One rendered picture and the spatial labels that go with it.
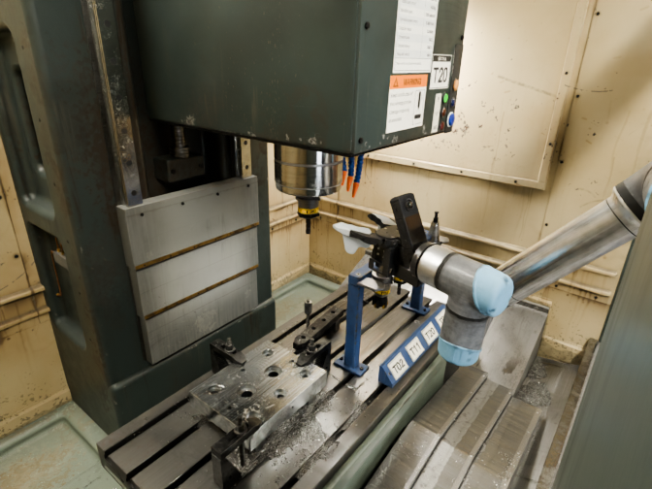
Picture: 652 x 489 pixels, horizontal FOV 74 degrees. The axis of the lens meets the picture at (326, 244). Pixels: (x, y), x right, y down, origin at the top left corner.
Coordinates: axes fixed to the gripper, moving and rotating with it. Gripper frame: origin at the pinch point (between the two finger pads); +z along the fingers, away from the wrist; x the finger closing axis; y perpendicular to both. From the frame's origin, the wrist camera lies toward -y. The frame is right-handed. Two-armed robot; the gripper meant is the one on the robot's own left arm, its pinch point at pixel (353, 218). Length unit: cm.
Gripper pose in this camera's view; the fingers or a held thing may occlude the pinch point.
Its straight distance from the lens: 93.6
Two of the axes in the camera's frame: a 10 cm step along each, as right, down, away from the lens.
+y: -0.5, 9.0, 4.3
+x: 7.6, -2.4, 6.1
